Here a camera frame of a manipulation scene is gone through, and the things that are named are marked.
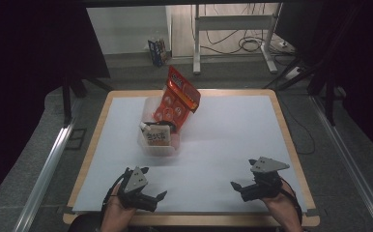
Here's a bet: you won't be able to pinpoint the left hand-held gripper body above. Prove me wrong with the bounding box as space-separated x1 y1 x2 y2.
116 165 160 214

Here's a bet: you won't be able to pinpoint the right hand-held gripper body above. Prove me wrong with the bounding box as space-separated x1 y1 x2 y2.
240 157 291 203

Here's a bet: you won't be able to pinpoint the clear plastic container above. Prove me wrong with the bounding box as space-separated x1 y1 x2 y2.
136 96 183 159

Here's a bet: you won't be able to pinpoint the beige and red snack packet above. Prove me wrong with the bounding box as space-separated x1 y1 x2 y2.
138 122 174 148

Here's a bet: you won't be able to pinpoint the black and red snack packet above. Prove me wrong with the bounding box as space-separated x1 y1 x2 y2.
144 120 178 133

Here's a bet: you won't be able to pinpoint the large red snack bag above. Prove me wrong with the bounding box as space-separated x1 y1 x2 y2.
152 65 202 133

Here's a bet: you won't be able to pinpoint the person's left hand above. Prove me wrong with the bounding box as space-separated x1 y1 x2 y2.
100 184 138 232

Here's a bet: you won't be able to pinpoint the person's right hand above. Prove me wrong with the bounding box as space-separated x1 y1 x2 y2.
260 183 301 232

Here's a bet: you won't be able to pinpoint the wooden table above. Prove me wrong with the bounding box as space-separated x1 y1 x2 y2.
62 89 321 228

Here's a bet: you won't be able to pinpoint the white table mat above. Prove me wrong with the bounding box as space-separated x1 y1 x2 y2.
72 95 308 215

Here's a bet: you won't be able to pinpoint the dark round object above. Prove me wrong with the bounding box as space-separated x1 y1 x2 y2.
67 212 103 232

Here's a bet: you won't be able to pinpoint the dark floor grate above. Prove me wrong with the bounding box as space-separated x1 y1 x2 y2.
65 128 88 151

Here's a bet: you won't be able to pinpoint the black stand legs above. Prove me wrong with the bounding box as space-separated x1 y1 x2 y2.
61 75 115 129
262 57 337 128

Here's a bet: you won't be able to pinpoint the white power strip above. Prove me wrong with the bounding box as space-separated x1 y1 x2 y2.
284 66 302 80

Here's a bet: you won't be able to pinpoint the blue box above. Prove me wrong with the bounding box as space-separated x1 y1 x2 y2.
147 38 171 68

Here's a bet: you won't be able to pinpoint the white metal stand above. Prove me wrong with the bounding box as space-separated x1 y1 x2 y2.
192 3 284 75

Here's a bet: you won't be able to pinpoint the black curtain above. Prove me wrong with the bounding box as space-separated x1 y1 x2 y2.
0 0 111 209
273 0 373 162

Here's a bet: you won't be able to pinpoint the left hand-held gripper cable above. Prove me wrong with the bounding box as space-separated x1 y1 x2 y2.
101 167 132 212

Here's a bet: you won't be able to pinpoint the hand-held gripper cable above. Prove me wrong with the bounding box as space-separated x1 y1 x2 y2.
101 167 132 212
280 178 304 226

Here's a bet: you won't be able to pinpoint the right hand-held gripper cable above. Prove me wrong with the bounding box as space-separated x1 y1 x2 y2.
280 178 304 226

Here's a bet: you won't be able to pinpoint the thin black floor cable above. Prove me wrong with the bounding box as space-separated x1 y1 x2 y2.
282 96 316 156

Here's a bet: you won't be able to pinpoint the aluminium rail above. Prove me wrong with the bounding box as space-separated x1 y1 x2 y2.
309 96 373 232
12 98 81 232

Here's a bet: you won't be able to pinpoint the black floor cables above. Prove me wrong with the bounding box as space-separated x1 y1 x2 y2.
203 3 274 56

